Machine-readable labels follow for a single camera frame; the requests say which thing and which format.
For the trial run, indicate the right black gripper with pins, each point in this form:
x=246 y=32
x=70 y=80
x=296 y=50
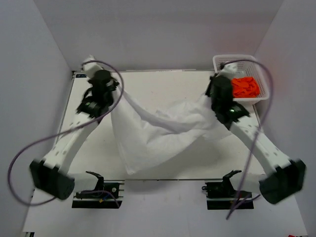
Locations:
x=208 y=92

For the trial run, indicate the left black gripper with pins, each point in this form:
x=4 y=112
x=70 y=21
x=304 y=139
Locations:
x=115 y=85

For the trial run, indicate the white t shirt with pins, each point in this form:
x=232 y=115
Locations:
x=146 y=140

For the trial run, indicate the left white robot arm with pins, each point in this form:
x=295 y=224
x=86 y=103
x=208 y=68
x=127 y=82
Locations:
x=51 y=173

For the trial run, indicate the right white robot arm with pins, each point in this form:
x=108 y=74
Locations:
x=282 y=176

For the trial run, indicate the orange t shirt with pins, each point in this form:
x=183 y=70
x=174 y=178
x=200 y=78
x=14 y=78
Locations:
x=245 y=87

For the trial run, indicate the blue label sticker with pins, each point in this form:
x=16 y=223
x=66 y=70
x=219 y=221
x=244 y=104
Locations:
x=80 y=76

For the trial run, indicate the white plastic basket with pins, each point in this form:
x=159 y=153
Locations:
x=245 y=69

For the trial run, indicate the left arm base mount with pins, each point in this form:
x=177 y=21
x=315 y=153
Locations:
x=98 y=195

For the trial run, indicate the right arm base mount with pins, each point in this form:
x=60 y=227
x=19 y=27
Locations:
x=227 y=195

